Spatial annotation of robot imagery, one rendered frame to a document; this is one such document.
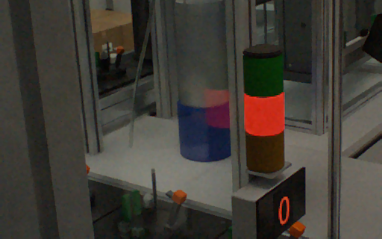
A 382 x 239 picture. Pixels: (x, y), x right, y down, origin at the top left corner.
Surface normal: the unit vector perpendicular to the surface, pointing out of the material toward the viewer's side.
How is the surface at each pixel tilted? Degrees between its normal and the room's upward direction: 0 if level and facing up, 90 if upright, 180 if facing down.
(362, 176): 0
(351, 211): 0
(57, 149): 90
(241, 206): 90
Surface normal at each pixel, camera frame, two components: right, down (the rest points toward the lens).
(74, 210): 0.80, 0.15
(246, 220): -0.60, 0.29
